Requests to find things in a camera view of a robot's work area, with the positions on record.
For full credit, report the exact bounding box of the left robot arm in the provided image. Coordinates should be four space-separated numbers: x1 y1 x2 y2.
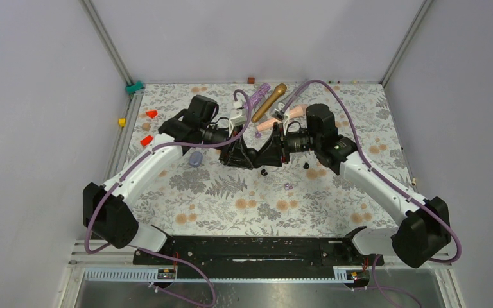
82 94 252 264

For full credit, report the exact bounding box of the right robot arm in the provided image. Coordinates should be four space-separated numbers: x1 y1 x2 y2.
257 104 452 268

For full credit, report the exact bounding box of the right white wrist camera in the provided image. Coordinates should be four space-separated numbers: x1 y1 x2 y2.
271 109 291 134

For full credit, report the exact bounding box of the red triangular block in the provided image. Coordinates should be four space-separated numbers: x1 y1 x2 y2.
145 110 158 119

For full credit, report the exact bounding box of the teal corner clamp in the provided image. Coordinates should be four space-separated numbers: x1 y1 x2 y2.
125 81 144 95

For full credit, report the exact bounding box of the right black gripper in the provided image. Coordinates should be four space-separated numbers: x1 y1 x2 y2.
254 122 320 168

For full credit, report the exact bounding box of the gold microphone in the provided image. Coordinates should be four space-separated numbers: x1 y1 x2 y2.
251 83 287 123

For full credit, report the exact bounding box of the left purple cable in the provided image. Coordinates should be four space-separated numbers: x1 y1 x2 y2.
83 89 254 256

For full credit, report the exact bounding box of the purple glitter microphone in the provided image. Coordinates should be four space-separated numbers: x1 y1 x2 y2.
248 83 271 110

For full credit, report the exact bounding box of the floral patterned table mat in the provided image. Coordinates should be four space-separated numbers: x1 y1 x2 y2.
131 83 425 237

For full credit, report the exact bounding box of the black earbud charging case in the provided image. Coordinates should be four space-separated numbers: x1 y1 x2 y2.
246 148 259 169

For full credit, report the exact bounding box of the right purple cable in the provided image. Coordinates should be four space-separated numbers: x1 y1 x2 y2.
278 79 463 265

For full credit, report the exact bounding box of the blue-grey earbud case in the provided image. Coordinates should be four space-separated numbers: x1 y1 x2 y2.
188 151 203 167

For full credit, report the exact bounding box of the purple cable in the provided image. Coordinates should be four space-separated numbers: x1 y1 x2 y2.
278 79 463 265
83 89 254 256

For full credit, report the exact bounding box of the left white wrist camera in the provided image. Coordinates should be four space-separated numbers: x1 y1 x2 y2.
229 101 249 137

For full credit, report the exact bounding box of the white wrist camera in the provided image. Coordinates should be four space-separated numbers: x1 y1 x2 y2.
229 101 249 137
271 109 291 134

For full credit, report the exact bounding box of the pink microphone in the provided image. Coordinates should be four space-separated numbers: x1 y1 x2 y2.
256 104 307 133

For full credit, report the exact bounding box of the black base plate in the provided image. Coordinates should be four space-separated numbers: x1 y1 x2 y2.
133 235 384 280

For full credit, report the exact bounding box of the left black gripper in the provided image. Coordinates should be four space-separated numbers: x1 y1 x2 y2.
201 123 255 169

